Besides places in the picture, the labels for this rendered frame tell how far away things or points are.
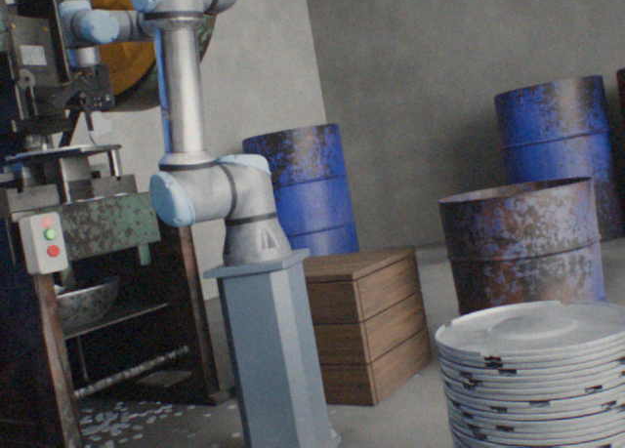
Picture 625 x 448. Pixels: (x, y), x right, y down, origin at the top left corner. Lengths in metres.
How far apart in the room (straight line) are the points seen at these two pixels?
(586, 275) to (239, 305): 0.92
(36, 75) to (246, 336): 1.00
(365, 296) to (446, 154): 3.17
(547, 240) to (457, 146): 3.08
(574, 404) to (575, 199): 0.98
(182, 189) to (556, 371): 0.78
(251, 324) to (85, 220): 0.63
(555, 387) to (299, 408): 0.68
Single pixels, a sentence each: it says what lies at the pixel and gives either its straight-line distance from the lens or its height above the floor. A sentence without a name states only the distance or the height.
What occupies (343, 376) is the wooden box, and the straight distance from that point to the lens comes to 1.93.
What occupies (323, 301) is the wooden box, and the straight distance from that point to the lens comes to 1.89.
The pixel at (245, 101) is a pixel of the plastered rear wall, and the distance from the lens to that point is 4.71.
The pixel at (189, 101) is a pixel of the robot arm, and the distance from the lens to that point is 1.44.
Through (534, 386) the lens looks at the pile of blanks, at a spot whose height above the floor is 0.29.
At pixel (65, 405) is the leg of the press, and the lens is 1.85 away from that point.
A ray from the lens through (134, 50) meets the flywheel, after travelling 2.39.
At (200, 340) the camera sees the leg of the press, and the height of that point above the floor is 0.20.
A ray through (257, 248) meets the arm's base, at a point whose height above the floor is 0.48.
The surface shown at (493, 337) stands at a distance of 1.11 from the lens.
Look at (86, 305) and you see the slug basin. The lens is 2.05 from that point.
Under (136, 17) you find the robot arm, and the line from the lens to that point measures 1.84.
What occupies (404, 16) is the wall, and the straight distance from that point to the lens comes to 5.12.
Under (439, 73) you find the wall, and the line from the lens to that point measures 4.98.
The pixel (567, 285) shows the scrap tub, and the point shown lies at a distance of 1.94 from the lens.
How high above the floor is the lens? 0.61
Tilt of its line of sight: 3 degrees down
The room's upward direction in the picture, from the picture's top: 10 degrees counter-clockwise
